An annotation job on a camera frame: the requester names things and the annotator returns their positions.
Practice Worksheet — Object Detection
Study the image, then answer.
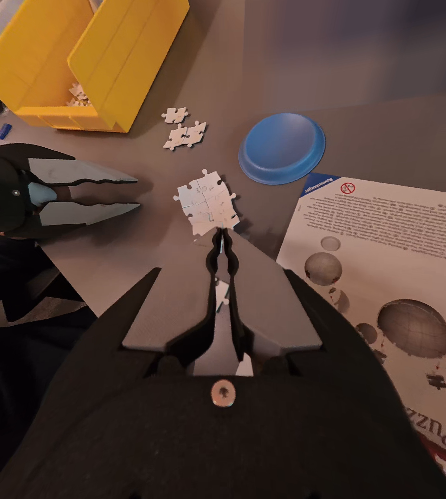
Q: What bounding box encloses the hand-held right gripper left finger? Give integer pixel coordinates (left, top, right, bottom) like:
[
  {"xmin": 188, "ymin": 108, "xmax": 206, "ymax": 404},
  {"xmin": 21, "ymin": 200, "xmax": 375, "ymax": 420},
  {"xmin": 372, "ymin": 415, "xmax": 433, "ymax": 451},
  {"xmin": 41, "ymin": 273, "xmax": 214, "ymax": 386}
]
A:
[{"xmin": 121, "ymin": 228, "xmax": 224, "ymax": 368}]

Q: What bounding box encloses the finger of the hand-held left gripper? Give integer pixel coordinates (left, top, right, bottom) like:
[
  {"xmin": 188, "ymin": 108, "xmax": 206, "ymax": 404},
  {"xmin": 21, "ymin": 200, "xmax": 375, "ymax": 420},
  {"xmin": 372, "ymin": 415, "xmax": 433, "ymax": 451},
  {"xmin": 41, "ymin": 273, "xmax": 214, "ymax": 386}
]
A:
[
  {"xmin": 27, "ymin": 157, "xmax": 139, "ymax": 188},
  {"xmin": 37, "ymin": 200, "xmax": 141, "ymax": 227}
]

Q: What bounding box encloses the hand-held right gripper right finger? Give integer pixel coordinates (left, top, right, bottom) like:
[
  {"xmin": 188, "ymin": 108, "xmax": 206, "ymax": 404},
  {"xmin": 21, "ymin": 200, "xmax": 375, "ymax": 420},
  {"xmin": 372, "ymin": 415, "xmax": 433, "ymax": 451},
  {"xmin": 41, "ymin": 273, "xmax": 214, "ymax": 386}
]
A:
[{"xmin": 222, "ymin": 228, "xmax": 323, "ymax": 362}]

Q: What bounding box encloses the white assembled puzzle section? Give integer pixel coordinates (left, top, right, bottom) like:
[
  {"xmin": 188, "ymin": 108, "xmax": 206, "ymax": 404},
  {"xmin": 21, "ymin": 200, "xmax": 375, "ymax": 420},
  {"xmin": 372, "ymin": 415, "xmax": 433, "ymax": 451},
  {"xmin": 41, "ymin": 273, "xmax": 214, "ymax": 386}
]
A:
[{"xmin": 173, "ymin": 169, "xmax": 241, "ymax": 237}]

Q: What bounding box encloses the white puzzle piece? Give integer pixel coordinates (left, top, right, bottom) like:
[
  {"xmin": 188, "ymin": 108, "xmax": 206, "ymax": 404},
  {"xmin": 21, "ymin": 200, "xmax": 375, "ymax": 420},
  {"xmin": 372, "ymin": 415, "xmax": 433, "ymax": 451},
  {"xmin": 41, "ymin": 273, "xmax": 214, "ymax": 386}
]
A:
[
  {"xmin": 184, "ymin": 120, "xmax": 207, "ymax": 147},
  {"xmin": 161, "ymin": 107, "xmax": 189, "ymax": 125},
  {"xmin": 163, "ymin": 124, "xmax": 188, "ymax": 152},
  {"xmin": 214, "ymin": 278, "xmax": 230, "ymax": 314}
]

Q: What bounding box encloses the pile of loose puzzle pieces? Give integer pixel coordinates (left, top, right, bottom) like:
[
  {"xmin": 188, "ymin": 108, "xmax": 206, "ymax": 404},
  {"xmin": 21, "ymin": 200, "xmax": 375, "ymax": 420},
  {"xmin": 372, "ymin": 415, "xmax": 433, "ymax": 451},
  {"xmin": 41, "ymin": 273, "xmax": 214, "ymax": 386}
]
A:
[{"xmin": 65, "ymin": 81, "xmax": 92, "ymax": 108}]

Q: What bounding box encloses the printed puzzle box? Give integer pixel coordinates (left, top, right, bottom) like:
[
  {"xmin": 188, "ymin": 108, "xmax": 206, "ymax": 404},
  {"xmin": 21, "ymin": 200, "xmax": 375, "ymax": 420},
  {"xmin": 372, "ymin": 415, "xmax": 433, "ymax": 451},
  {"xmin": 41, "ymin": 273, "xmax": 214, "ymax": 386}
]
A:
[{"xmin": 276, "ymin": 172, "xmax": 446, "ymax": 499}]

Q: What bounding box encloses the blue round puzzle stand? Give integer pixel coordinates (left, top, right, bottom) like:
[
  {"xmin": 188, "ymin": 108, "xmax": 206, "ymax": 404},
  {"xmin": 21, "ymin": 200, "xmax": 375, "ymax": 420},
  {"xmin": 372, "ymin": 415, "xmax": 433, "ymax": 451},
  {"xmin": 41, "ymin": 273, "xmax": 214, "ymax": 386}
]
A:
[{"xmin": 238, "ymin": 113, "xmax": 326, "ymax": 185}]

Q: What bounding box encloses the yellow storage bin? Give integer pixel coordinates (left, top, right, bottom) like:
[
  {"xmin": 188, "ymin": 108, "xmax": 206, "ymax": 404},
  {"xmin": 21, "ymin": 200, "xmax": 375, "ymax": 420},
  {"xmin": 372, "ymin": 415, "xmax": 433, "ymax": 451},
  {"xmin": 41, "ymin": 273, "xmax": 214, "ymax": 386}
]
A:
[{"xmin": 0, "ymin": 0, "xmax": 191, "ymax": 133}]

